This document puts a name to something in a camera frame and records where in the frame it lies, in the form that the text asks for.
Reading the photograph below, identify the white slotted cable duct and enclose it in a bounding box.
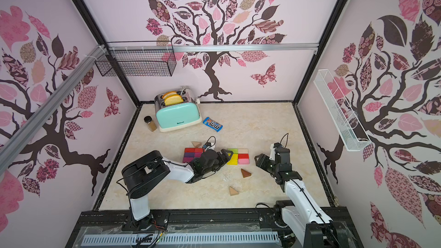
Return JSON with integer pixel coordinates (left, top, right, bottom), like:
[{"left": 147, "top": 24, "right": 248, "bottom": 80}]
[{"left": 77, "top": 231, "right": 281, "bottom": 248}]

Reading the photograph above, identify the black wire wall basket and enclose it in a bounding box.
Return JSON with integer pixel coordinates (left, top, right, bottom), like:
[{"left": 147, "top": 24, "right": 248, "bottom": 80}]
[{"left": 95, "top": 41, "right": 178, "bottom": 77}]

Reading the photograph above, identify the light pink block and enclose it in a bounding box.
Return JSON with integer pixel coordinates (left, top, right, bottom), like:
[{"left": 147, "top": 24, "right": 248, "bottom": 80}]
[{"left": 238, "top": 158, "right": 250, "bottom": 165}]

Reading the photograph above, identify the orange toast slice back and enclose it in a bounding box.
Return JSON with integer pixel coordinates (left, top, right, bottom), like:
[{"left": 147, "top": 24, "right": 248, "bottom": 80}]
[{"left": 162, "top": 91, "right": 178, "bottom": 100}]

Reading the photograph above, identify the purple rectangular block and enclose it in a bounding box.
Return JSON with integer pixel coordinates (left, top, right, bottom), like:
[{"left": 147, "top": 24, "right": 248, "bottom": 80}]
[{"left": 184, "top": 153, "right": 195, "bottom": 158}]

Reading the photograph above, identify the light brown triangular block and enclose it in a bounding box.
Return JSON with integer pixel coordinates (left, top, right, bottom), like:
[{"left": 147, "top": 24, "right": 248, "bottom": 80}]
[{"left": 229, "top": 186, "right": 239, "bottom": 196}]

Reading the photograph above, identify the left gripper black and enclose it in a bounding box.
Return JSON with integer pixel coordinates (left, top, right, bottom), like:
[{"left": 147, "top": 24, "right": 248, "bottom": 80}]
[{"left": 202, "top": 150, "right": 233, "bottom": 176}]

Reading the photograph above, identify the white wire wall shelf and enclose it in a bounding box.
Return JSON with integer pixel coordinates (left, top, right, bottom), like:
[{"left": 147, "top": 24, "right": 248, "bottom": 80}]
[{"left": 314, "top": 70, "right": 372, "bottom": 152}]

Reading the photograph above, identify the lime green block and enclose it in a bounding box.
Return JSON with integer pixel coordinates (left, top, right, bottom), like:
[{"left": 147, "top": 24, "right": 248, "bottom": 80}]
[{"left": 228, "top": 148, "right": 238, "bottom": 154}]

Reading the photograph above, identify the beige square wooden block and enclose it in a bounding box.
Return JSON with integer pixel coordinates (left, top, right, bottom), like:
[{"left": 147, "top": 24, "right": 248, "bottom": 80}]
[{"left": 238, "top": 149, "right": 249, "bottom": 154}]

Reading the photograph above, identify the beige triangular wooden block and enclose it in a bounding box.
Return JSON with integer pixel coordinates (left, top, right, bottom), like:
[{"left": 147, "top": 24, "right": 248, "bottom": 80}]
[{"left": 192, "top": 141, "right": 202, "bottom": 148}]

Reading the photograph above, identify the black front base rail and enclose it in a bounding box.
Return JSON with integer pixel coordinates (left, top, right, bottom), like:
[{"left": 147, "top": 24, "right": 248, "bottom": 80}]
[{"left": 74, "top": 207, "right": 288, "bottom": 231}]

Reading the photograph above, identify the left wall aluminium rail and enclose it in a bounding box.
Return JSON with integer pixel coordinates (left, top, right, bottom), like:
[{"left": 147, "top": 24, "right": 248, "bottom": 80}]
[{"left": 1, "top": 45, "right": 105, "bottom": 173}]

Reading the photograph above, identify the back wall aluminium rail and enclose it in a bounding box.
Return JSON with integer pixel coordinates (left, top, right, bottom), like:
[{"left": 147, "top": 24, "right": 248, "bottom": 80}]
[{"left": 109, "top": 43, "right": 319, "bottom": 52}]

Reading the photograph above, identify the blue candy packet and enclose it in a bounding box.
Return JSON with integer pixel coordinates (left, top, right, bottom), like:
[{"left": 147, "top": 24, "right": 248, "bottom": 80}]
[{"left": 203, "top": 117, "right": 223, "bottom": 132}]

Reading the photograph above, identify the yellow toast slice front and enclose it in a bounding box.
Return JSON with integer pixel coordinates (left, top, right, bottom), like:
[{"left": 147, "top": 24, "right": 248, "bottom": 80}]
[{"left": 164, "top": 94, "right": 184, "bottom": 106}]

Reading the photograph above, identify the red block group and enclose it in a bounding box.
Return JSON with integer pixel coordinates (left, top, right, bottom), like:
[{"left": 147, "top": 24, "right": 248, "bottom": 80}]
[{"left": 238, "top": 154, "right": 249, "bottom": 159}]

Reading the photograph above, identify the mint green toy toaster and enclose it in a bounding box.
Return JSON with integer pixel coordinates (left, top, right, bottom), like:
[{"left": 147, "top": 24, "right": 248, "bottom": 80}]
[{"left": 154, "top": 87, "right": 202, "bottom": 132}]

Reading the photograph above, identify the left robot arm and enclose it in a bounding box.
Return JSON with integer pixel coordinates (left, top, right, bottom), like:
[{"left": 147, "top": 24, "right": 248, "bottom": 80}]
[{"left": 122, "top": 149, "right": 233, "bottom": 224}]

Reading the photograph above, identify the dark brown triangular block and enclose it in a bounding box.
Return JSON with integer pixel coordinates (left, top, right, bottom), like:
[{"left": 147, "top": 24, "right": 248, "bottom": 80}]
[{"left": 241, "top": 169, "right": 252, "bottom": 178}]

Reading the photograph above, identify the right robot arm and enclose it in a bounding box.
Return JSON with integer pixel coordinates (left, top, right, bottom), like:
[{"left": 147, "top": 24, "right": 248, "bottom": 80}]
[{"left": 254, "top": 143, "right": 356, "bottom": 248}]

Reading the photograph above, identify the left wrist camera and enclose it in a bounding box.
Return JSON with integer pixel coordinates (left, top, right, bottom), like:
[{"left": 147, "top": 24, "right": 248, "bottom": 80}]
[{"left": 202, "top": 142, "right": 215, "bottom": 151}]

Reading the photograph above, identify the small brown spice jar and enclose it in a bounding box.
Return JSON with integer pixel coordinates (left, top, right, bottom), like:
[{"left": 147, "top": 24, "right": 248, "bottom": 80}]
[{"left": 144, "top": 116, "right": 157, "bottom": 132}]

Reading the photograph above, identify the magenta rectangular block front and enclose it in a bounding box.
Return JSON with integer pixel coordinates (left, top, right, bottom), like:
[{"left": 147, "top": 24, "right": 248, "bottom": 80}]
[{"left": 183, "top": 157, "right": 193, "bottom": 163}]

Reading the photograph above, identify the wall aluminium rail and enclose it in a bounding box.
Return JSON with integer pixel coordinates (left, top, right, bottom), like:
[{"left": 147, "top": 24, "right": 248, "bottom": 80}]
[
  {"left": 109, "top": 43, "right": 319, "bottom": 52},
  {"left": 1, "top": 45, "right": 105, "bottom": 173}
]

